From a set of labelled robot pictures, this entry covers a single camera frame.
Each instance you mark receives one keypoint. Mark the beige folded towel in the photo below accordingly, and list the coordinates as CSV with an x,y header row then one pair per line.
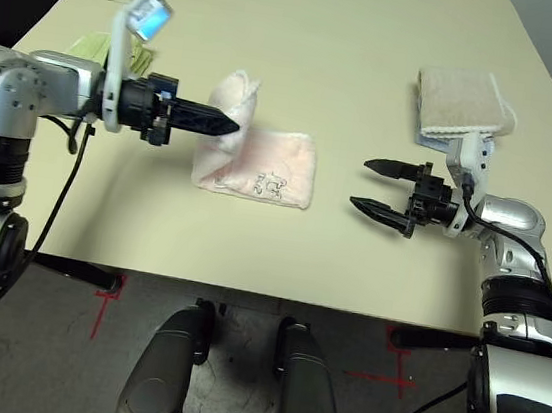
x,y
455,97

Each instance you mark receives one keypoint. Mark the blue folded towel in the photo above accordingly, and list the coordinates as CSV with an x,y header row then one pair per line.
x,y
430,142

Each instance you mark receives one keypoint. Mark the pink fluffy towel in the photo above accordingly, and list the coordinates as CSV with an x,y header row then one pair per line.
x,y
281,162

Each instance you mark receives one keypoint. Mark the green folded towel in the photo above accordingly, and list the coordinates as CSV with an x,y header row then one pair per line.
x,y
91,48

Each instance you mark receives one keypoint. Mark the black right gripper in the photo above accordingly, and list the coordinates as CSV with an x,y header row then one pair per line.
x,y
431,195

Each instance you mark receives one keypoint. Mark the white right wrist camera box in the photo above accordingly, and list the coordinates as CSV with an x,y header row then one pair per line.
x,y
468,159

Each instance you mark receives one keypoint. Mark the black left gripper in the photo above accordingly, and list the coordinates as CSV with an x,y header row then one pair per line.
x,y
142,104

